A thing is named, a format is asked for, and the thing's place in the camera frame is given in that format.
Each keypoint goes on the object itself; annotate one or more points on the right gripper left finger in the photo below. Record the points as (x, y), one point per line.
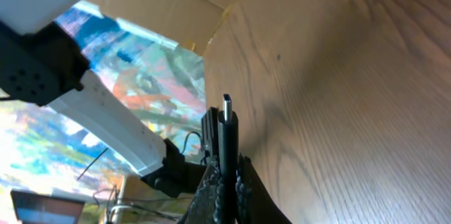
(207, 204)

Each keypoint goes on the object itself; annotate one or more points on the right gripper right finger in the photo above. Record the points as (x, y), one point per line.
(254, 203)

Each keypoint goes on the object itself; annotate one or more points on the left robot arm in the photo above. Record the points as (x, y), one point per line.
(43, 65)

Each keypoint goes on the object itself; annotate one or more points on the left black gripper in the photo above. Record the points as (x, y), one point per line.
(209, 142)

